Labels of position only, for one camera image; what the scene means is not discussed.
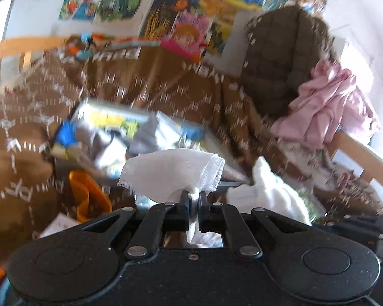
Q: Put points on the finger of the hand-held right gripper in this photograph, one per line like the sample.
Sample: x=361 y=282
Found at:
x=364 y=228

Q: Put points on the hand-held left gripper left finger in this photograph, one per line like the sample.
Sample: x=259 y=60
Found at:
x=184 y=212

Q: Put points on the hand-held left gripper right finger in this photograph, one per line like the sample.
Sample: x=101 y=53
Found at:
x=204 y=213

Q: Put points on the white gauze cloth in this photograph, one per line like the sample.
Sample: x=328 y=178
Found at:
x=172 y=169

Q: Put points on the grey storage box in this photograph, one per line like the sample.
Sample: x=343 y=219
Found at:
x=225 y=165

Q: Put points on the beige floral cloth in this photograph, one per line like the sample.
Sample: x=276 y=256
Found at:
x=354 y=191

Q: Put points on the green-filled glass jar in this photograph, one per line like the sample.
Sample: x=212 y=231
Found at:
x=312 y=208

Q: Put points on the white folded towel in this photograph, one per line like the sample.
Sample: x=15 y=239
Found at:
x=268 y=194

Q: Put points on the orange plastic item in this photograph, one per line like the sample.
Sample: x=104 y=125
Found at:
x=89 y=197

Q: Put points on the yellow cartoon cloth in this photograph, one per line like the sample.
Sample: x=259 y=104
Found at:
x=115 y=121

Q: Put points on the white carton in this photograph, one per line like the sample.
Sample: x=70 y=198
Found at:
x=59 y=226

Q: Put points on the brown printed blanket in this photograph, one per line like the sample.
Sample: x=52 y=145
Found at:
x=178 y=83

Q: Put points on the pink ruffled garment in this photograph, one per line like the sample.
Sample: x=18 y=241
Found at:
x=332 y=102

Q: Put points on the olive quilted jacket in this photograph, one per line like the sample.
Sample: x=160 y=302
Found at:
x=281 y=54

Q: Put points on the group of cartoon wall posters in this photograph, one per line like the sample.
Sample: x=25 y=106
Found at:
x=121 y=0

